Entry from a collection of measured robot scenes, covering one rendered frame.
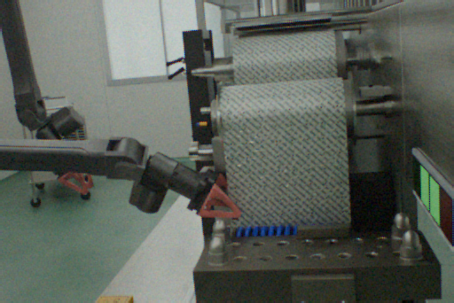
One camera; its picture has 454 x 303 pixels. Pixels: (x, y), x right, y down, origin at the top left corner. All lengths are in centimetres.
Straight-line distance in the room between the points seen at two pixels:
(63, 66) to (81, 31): 51
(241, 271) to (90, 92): 632
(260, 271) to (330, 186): 25
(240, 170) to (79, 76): 619
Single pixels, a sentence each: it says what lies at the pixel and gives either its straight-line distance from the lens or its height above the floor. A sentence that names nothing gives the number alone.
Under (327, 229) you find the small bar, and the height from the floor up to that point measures 105.
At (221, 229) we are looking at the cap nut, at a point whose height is 106.
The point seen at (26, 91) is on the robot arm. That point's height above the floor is 133.
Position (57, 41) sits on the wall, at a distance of 730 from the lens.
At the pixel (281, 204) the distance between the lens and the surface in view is 109.
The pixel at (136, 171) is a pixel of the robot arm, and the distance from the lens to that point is 107.
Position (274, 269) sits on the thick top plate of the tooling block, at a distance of 93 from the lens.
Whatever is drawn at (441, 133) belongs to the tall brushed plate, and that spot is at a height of 127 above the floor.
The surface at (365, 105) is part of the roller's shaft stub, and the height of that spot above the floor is 126.
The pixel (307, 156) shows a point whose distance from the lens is 107.
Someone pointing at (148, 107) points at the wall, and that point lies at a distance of 694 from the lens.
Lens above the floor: 140
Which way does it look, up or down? 11 degrees down
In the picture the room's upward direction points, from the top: 5 degrees counter-clockwise
